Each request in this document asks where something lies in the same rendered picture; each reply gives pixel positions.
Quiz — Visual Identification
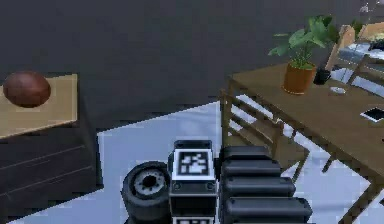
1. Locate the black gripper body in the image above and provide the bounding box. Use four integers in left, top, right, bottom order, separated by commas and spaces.
121, 160, 173, 224

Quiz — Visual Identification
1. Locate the dark chest of drawers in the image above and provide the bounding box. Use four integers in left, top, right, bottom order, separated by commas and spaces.
0, 73, 104, 224

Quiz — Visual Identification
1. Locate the green plant in orange pot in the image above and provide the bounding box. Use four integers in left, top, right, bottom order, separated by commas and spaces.
267, 14, 340, 96

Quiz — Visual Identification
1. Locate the brown wooden chair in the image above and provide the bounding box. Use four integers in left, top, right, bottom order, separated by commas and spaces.
219, 87, 311, 184

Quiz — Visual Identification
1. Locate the brown ball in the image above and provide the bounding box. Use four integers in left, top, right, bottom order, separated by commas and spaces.
2, 70, 52, 109

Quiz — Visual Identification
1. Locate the brown wooden table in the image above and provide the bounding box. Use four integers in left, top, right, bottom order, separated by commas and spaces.
227, 62, 384, 224

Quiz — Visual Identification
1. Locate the small black cup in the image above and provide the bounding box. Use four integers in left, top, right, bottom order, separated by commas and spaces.
313, 67, 332, 86

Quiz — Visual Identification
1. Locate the light wooden chair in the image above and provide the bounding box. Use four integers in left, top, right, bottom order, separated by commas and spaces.
324, 21, 384, 86

